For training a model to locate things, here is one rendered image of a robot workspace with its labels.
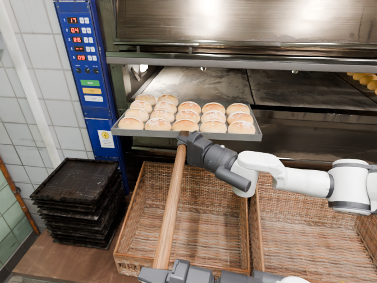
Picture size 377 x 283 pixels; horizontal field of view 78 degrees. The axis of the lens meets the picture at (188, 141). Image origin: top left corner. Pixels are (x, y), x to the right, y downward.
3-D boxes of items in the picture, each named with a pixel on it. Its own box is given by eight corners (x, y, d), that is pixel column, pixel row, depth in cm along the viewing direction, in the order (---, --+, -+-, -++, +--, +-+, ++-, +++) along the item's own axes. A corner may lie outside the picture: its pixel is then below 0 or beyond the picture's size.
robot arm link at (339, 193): (281, 165, 70) (351, 175, 67) (279, 200, 67) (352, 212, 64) (293, 156, 60) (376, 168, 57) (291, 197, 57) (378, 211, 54)
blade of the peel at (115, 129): (261, 141, 84) (262, 135, 82) (111, 135, 88) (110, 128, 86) (248, 101, 114) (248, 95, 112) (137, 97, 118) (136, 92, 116)
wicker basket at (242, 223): (147, 195, 143) (142, 159, 128) (240, 205, 137) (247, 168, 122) (116, 275, 103) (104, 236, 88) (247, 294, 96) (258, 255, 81)
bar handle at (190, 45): (113, 56, 92) (115, 56, 93) (197, 59, 88) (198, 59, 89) (112, 40, 89) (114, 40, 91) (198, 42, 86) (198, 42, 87)
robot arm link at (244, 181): (231, 144, 72) (267, 158, 65) (227, 172, 77) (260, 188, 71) (210, 158, 64) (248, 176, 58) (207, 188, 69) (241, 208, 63)
